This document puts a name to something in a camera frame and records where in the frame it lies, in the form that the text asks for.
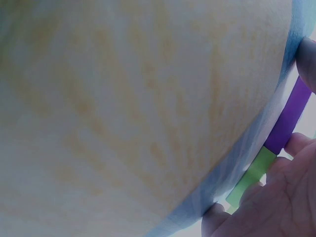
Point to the person's right hand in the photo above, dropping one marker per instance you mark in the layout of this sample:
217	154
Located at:
291	197

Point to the green bar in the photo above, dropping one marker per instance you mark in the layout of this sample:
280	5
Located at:
254	170

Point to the purple bar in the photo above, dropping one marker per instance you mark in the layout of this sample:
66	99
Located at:
287	116

